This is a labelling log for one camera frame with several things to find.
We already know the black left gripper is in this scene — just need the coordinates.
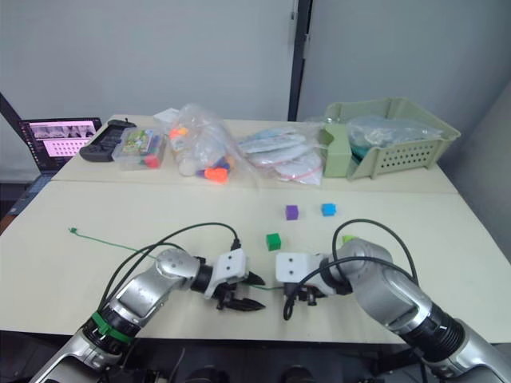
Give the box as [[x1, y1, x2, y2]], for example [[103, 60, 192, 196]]
[[214, 271, 267, 313]]

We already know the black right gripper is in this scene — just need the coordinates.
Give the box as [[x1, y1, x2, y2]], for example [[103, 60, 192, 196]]
[[281, 281, 321, 322]]

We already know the green lace with wooden tip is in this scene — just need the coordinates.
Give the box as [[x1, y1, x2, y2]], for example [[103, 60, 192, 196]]
[[68, 226, 285, 291]]

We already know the clear box of coloured blocks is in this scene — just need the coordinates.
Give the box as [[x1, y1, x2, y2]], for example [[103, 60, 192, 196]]
[[112, 127, 168, 172]]

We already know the clear bag of white items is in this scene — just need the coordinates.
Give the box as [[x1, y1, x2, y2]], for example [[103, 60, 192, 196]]
[[253, 145, 325, 188]]

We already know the clear bag of orange toys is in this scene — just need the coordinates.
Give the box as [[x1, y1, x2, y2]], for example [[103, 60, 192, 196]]
[[168, 102, 242, 188]]

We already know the clear bag of pale items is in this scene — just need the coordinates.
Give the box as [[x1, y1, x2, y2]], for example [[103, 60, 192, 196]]
[[237, 124, 316, 157]]

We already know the pale green plastic basket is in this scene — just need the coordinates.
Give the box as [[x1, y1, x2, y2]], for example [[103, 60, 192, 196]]
[[322, 97, 463, 182]]

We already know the white paper packet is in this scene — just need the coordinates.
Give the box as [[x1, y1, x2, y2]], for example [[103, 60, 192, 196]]
[[153, 107, 181, 125]]

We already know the clear bag in basket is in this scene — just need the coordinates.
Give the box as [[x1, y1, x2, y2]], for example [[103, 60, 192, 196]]
[[346, 114, 437, 161]]

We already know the black handheld controller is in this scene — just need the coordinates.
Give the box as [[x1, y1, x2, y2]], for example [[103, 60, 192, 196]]
[[79, 117, 137, 164]]

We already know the open laptop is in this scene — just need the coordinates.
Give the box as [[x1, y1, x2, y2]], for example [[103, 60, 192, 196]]
[[0, 92, 103, 227]]

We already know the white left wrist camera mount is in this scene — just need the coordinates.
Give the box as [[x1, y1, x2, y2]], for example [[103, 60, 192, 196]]
[[202, 248, 250, 301]]

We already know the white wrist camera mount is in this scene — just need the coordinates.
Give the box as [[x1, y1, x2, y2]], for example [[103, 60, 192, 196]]
[[275, 251, 333, 297], [202, 248, 250, 301]]

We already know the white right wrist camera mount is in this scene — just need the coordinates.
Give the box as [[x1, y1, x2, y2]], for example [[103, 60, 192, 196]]
[[275, 251, 333, 297]]

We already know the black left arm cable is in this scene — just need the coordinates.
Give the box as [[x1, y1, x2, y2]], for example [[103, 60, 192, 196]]
[[99, 222, 243, 316]]

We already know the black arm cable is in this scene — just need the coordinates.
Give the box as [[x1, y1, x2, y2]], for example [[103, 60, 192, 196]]
[[295, 218, 419, 299], [99, 222, 243, 316]]

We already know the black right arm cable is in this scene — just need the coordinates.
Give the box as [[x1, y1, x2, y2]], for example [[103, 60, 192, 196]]
[[295, 218, 419, 299]]

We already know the black door frame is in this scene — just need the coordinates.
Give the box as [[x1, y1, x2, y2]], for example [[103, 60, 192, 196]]
[[287, 0, 315, 121]]

